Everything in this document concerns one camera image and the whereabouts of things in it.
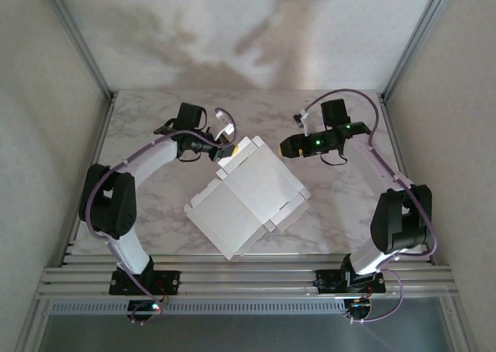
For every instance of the aluminium front frame rail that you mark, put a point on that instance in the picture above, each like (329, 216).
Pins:
(248, 278)

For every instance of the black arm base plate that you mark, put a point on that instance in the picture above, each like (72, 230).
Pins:
(170, 282)
(329, 282)

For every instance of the small control board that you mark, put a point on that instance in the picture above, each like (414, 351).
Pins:
(358, 307)
(145, 307)

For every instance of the aluminium side rail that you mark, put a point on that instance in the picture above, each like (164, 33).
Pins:
(101, 135)
(395, 135)

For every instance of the aluminium frame post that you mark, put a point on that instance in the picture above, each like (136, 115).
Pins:
(77, 38)
(419, 38)

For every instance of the grey metal sheet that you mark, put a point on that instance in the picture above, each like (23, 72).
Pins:
(248, 334)

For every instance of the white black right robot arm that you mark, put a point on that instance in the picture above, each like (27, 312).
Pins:
(395, 216)

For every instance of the pink white paper box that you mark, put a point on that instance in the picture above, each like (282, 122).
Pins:
(248, 197)

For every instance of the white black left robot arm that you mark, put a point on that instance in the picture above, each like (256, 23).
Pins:
(128, 247)

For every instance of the aluminium frame leg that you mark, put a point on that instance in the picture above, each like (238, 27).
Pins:
(459, 325)
(35, 325)

